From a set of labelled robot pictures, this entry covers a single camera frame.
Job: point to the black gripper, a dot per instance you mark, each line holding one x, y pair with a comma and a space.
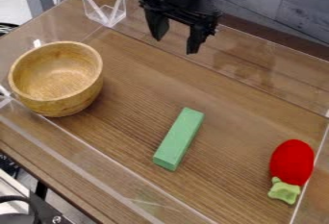
196, 13

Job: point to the green foam stick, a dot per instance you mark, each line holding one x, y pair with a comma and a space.
176, 140

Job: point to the brown wooden bowl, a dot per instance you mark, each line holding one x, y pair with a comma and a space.
57, 78

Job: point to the red plush strawberry toy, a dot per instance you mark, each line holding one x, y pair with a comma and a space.
290, 170

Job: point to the black clamp under table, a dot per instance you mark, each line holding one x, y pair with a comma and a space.
38, 214

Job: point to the clear acrylic corner bracket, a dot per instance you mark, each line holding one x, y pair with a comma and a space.
105, 15

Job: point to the clear acrylic tray wall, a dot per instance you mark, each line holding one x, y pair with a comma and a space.
262, 93

